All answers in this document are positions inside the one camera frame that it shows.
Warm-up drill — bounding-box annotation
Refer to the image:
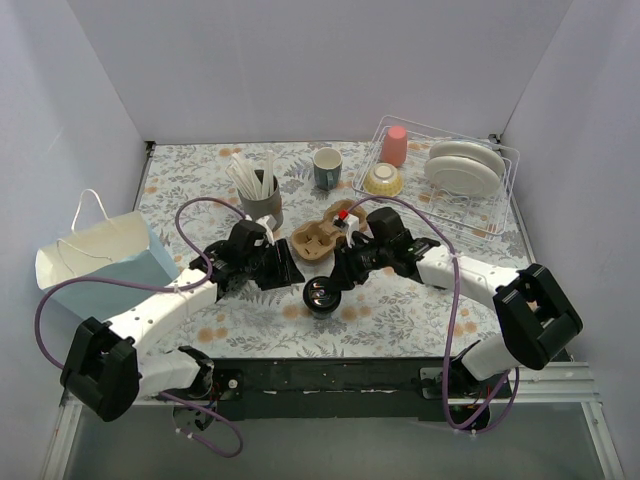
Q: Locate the black coffee cup lid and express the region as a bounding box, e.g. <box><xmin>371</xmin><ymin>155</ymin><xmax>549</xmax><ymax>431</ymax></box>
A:
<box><xmin>303</xmin><ymin>276</ymin><xmax>341</xmax><ymax>309</ymax></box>

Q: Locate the dark takeout coffee cup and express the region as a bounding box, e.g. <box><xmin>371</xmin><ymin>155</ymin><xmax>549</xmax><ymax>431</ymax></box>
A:
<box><xmin>309</xmin><ymin>307</ymin><xmax>336</xmax><ymax>320</ymax></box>

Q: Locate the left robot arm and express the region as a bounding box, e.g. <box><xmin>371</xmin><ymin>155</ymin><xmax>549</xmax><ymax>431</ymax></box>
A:
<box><xmin>61</xmin><ymin>220</ymin><xmax>305</xmax><ymax>422</ymax></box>

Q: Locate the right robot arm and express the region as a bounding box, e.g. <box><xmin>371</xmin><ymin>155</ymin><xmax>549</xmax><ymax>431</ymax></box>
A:
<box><xmin>324</xmin><ymin>207</ymin><xmax>583</xmax><ymax>398</ymax></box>

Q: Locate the brown cardboard cup carrier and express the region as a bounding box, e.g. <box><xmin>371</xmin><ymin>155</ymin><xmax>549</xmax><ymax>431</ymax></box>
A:
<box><xmin>290</xmin><ymin>200</ymin><xmax>355</xmax><ymax>263</ymax></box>

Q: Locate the grey straw holder cup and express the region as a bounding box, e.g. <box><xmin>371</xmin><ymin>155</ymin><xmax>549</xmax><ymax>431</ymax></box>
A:
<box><xmin>239</xmin><ymin>177</ymin><xmax>284</xmax><ymax>231</ymax></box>

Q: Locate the yellow patterned bowl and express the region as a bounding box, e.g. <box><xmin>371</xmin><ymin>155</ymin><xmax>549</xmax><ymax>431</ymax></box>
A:
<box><xmin>363</xmin><ymin>163</ymin><xmax>404</xmax><ymax>197</ymax></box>

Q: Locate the white plate front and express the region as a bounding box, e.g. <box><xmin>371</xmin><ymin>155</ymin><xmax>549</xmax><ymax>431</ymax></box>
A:
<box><xmin>424</xmin><ymin>155</ymin><xmax>501</xmax><ymax>197</ymax></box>

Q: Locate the white plate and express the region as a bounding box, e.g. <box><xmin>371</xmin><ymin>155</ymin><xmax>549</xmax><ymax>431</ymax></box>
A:
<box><xmin>424</xmin><ymin>155</ymin><xmax>501</xmax><ymax>197</ymax></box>
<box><xmin>429</xmin><ymin>139</ymin><xmax>505</xmax><ymax>176</ymax></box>

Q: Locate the pink plastic cup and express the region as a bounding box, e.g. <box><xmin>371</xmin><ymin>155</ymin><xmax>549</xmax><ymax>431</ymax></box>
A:
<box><xmin>380</xmin><ymin>125</ymin><xmax>408</xmax><ymax>168</ymax></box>

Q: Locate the blue ceramic mug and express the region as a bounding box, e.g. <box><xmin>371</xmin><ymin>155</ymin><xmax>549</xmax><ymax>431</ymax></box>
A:
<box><xmin>313</xmin><ymin>147</ymin><xmax>343</xmax><ymax>191</ymax></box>

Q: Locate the white blue paper bag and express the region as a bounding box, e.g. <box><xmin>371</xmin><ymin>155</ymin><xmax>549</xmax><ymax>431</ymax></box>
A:
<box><xmin>35</xmin><ymin>211</ymin><xmax>179</xmax><ymax>320</ymax></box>

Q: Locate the white plate back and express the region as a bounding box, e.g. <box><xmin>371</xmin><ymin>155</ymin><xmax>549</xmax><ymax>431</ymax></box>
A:
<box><xmin>429</xmin><ymin>139</ymin><xmax>505</xmax><ymax>176</ymax></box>

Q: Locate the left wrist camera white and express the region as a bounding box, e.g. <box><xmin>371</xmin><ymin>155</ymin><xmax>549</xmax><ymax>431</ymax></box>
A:
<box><xmin>254</xmin><ymin>215</ymin><xmax>277</xmax><ymax>247</ymax></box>

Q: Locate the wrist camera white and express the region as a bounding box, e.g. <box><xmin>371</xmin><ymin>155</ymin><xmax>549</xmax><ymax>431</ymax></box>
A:
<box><xmin>254</xmin><ymin>215</ymin><xmax>277</xmax><ymax>247</ymax></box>
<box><xmin>333</xmin><ymin>210</ymin><xmax>360</xmax><ymax>248</ymax></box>

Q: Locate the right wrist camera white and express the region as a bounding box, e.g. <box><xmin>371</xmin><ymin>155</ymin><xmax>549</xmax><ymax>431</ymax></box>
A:
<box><xmin>333</xmin><ymin>210</ymin><xmax>360</xmax><ymax>248</ymax></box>

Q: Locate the white wire dish rack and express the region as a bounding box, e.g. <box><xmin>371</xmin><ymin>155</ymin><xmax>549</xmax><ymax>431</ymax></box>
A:
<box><xmin>353</xmin><ymin>115</ymin><xmax>520</xmax><ymax>244</ymax></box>

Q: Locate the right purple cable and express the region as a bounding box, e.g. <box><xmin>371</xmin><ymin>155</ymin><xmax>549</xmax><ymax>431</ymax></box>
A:
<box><xmin>349</xmin><ymin>194</ymin><xmax>521</xmax><ymax>434</ymax></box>

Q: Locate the purple cable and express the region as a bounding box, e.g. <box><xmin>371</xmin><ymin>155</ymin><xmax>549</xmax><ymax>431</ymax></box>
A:
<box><xmin>349</xmin><ymin>194</ymin><xmax>521</xmax><ymax>434</ymax></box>
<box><xmin>33</xmin><ymin>198</ymin><xmax>251</xmax><ymax>459</ymax></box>

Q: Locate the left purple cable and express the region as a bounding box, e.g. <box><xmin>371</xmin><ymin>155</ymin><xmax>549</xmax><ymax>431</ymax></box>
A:
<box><xmin>33</xmin><ymin>198</ymin><xmax>251</xmax><ymax>459</ymax></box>

